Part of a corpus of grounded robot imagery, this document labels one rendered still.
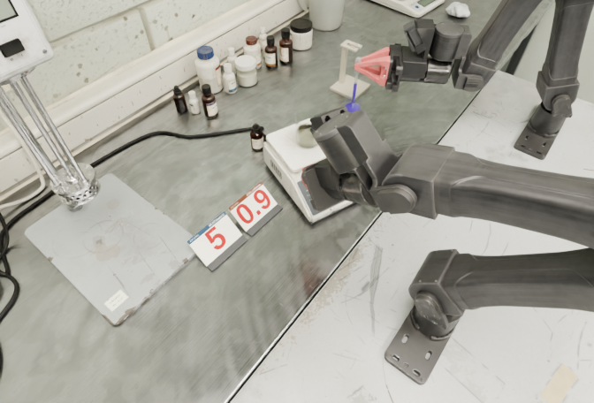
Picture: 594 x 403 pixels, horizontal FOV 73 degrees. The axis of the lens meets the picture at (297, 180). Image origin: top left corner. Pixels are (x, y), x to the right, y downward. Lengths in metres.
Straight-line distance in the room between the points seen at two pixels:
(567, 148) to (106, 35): 1.09
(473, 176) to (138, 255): 0.59
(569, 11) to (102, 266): 0.97
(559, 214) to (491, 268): 0.15
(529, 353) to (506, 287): 0.24
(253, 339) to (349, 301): 0.17
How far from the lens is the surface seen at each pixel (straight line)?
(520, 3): 0.91
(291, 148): 0.82
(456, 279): 0.58
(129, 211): 0.87
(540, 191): 0.45
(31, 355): 0.80
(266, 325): 0.71
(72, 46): 1.01
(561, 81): 1.03
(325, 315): 0.71
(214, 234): 0.77
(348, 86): 1.13
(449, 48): 0.92
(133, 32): 1.08
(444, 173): 0.46
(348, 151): 0.50
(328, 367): 0.68
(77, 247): 0.86
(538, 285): 0.53
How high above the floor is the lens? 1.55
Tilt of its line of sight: 48 degrees down
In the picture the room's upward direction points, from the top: straight up
